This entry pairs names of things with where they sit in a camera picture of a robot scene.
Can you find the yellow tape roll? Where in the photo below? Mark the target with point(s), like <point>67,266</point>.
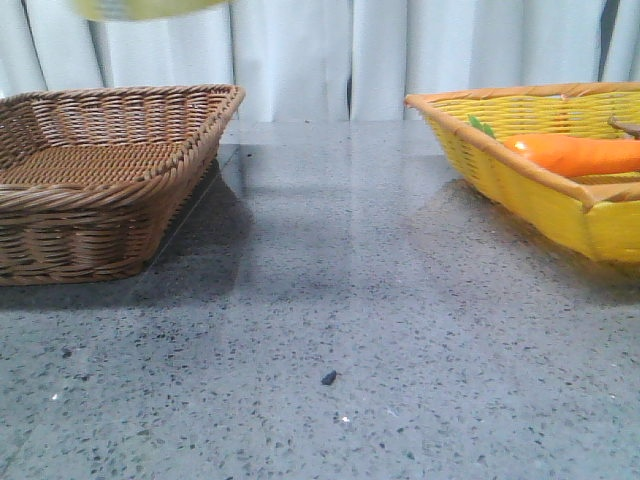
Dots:
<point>138,10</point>

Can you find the small black debris piece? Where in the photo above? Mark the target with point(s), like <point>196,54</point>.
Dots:
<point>329,378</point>

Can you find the white curtain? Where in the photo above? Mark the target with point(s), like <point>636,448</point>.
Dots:
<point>325,60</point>

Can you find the brown wicker basket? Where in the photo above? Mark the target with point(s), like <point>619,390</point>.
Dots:
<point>92,178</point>

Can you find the orange toy carrot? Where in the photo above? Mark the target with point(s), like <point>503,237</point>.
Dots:
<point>572,156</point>

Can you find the yellow woven basket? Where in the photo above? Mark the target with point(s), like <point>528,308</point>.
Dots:
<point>596,216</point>

